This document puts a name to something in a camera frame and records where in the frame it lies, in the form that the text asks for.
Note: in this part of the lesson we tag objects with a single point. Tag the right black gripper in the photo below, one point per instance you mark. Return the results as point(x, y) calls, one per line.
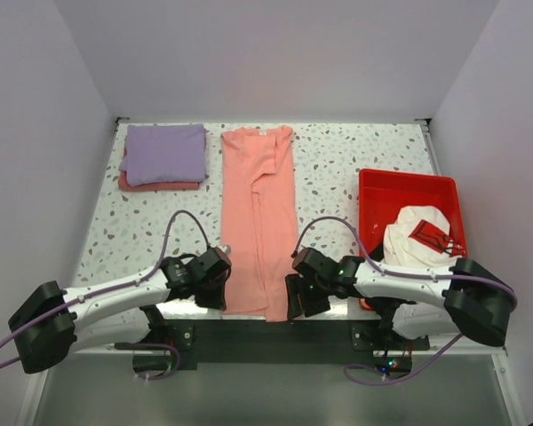
point(294, 285)

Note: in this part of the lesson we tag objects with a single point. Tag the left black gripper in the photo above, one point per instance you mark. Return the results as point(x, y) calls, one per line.
point(218, 300)

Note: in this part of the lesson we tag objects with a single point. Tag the salmon pink t shirt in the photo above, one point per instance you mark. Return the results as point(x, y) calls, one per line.
point(258, 219)

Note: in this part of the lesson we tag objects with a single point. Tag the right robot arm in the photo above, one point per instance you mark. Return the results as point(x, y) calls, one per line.
point(463, 298)

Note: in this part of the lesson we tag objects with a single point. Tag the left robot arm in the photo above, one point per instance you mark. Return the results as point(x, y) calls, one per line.
point(55, 322)

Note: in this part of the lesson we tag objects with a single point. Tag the folded dark pink t shirt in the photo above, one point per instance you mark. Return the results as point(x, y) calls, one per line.
point(124, 185)

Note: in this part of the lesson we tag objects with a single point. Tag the red plastic bin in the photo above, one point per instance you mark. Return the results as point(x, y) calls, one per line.
point(383, 193)

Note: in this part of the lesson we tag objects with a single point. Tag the folded purple t shirt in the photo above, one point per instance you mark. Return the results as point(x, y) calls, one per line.
point(163, 154)

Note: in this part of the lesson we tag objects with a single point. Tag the white t shirt red print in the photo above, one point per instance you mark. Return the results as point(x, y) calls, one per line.
point(419, 238)

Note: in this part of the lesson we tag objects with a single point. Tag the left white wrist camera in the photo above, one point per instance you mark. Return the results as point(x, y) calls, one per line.
point(226, 249)

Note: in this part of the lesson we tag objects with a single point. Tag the aluminium table frame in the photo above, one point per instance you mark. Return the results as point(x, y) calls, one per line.
point(468, 382)

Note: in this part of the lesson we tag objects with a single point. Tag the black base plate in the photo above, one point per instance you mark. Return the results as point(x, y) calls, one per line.
point(258, 342)

